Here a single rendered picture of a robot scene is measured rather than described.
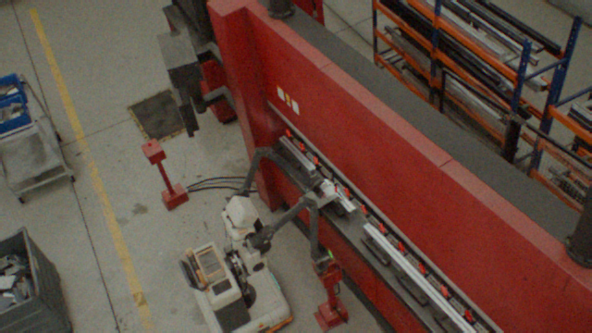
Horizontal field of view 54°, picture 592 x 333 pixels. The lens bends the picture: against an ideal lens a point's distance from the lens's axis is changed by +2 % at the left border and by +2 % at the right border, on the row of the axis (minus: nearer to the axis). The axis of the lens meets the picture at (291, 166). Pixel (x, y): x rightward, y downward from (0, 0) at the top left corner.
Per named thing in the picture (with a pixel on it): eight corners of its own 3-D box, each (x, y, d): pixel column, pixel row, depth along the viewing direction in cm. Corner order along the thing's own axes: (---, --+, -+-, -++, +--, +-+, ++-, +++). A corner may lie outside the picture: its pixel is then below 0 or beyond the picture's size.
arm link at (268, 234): (306, 190, 401) (307, 196, 392) (319, 203, 405) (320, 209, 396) (260, 228, 411) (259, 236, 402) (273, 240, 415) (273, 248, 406)
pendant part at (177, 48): (184, 111, 529) (156, 34, 467) (210, 104, 532) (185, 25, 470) (195, 147, 495) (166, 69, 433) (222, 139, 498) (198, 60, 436)
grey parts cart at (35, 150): (7, 156, 685) (-38, 95, 615) (63, 134, 699) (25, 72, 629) (19, 207, 627) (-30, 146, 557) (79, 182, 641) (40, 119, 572)
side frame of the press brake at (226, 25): (259, 198, 592) (205, 2, 423) (326, 159, 616) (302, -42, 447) (271, 213, 576) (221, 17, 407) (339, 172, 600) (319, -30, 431)
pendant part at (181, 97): (179, 105, 513) (167, 74, 487) (192, 102, 515) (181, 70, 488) (189, 138, 483) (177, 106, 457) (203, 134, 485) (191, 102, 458)
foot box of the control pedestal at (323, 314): (313, 314, 496) (311, 307, 487) (338, 301, 501) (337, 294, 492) (323, 333, 483) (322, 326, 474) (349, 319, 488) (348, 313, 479)
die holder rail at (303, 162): (280, 145, 515) (278, 138, 508) (286, 142, 517) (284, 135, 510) (311, 178, 484) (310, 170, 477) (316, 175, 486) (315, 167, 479)
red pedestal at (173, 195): (160, 200, 608) (134, 145, 547) (181, 188, 615) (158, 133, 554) (168, 211, 596) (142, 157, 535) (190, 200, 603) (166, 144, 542)
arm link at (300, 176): (264, 150, 427) (265, 156, 418) (268, 144, 426) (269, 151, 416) (305, 182, 443) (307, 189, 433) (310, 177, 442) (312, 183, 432)
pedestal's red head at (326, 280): (313, 269, 449) (310, 256, 436) (330, 260, 452) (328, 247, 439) (324, 289, 436) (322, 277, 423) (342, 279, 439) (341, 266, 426)
